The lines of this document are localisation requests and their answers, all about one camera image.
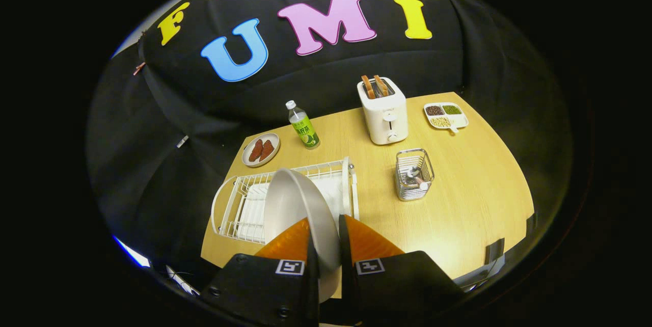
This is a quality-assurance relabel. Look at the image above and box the black tape strip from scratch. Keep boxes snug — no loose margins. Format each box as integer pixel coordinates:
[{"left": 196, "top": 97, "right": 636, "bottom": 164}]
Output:
[{"left": 485, "top": 238, "right": 505, "bottom": 265}]

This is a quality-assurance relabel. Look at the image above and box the green tea bottle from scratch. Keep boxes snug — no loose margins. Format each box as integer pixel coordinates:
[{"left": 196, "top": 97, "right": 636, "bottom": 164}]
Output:
[{"left": 285, "top": 100, "right": 321, "bottom": 150}]

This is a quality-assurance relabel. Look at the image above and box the small beige plate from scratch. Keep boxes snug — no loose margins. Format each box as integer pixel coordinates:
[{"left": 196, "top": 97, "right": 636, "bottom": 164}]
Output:
[{"left": 241, "top": 132, "right": 281, "bottom": 168}]

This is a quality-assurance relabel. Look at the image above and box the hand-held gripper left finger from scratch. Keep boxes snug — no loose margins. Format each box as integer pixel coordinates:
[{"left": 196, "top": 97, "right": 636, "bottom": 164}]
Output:
[{"left": 200, "top": 217, "right": 320, "bottom": 327}]

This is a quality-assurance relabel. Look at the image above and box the bright computer screen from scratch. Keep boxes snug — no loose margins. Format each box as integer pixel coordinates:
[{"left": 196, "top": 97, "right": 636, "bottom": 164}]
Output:
[{"left": 113, "top": 235, "right": 151, "bottom": 269}]

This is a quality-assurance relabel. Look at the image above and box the white wire dish rack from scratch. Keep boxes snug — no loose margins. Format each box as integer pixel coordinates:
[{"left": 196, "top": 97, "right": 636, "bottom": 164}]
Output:
[{"left": 210, "top": 156, "right": 360, "bottom": 244}]

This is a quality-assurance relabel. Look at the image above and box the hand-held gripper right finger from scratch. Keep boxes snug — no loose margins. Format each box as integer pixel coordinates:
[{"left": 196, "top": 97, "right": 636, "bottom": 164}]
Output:
[{"left": 339, "top": 214, "right": 465, "bottom": 326}]

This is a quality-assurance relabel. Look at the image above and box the black backdrop cloth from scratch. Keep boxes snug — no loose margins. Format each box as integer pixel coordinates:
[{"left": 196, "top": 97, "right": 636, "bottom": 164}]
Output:
[{"left": 87, "top": 0, "right": 574, "bottom": 287}]

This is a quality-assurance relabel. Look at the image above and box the large grey-white plate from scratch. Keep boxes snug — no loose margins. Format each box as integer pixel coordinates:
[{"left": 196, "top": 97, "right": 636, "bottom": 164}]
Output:
[{"left": 263, "top": 168, "right": 342, "bottom": 303}]

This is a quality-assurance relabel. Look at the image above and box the white toaster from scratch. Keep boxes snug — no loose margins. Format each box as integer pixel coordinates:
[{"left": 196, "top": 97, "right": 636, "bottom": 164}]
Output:
[{"left": 357, "top": 76, "right": 409, "bottom": 145}]

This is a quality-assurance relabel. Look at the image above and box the silver wire basket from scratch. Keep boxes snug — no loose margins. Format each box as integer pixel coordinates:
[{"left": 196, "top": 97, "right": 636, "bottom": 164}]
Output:
[{"left": 395, "top": 148, "right": 435, "bottom": 202}]

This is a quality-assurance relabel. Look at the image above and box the white divided bean dish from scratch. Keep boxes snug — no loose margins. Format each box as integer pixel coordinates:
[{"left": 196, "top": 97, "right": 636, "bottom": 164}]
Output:
[{"left": 423, "top": 102, "right": 469, "bottom": 135}]

